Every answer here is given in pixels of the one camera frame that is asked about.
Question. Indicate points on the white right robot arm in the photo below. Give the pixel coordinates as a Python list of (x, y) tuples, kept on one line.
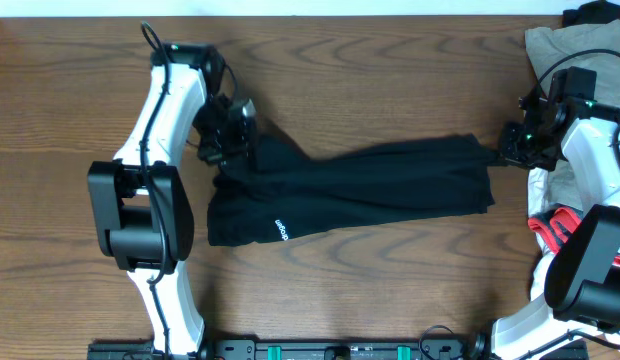
[(581, 289)]

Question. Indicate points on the white garment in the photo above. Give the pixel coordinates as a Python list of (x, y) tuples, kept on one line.
[(536, 189)]

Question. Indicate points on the red and black garment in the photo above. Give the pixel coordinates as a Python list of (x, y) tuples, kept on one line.
[(553, 226)]

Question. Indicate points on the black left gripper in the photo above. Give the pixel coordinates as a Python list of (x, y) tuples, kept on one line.
[(238, 152)]

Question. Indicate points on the black garment at corner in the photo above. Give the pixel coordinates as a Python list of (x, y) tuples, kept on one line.
[(594, 12)]

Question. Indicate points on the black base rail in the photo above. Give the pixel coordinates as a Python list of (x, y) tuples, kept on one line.
[(433, 346)]

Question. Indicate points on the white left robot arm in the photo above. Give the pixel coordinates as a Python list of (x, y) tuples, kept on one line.
[(142, 215)]

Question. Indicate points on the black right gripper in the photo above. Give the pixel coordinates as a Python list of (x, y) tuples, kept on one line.
[(508, 145)]

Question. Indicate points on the khaki folded garment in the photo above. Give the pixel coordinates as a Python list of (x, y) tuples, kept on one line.
[(580, 55)]

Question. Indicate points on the black t-shirt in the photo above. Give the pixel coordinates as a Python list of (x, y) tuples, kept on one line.
[(278, 194)]

